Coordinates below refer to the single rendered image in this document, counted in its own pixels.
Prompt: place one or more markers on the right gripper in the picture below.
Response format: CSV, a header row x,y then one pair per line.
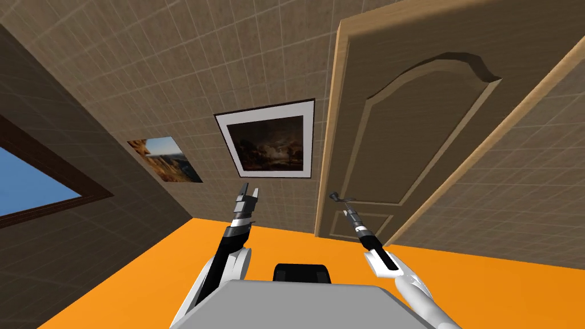
x,y
352,215

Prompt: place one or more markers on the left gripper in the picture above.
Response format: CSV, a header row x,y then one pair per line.
x,y
243,209

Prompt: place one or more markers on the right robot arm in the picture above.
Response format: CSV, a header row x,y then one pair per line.
x,y
411,283

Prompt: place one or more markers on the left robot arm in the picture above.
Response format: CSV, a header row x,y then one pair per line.
x,y
224,256

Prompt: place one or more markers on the white-framed dark landscape painting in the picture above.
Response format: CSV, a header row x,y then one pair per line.
x,y
267,139

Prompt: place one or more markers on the frameless canyon landscape picture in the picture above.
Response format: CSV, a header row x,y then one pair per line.
x,y
165,159

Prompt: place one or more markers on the brown panelled door leaf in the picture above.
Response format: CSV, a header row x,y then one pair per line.
x,y
420,137

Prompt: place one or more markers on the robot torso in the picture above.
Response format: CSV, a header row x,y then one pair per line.
x,y
297,306

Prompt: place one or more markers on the brown-framed window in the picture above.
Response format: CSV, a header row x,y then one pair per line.
x,y
27,187

